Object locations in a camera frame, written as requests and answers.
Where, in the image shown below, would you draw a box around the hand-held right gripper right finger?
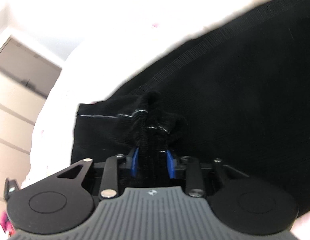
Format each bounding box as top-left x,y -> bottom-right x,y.
166,149 -> 248,198

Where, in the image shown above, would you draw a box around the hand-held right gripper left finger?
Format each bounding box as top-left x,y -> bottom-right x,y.
56,147 -> 140,200

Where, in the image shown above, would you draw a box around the black pants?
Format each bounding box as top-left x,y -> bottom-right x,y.
70,0 -> 310,220

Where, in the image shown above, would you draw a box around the beige wardrobe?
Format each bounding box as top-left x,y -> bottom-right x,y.
0,35 -> 63,195

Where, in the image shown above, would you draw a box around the pink floral bed blanket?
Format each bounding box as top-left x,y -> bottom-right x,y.
24,0 -> 310,240

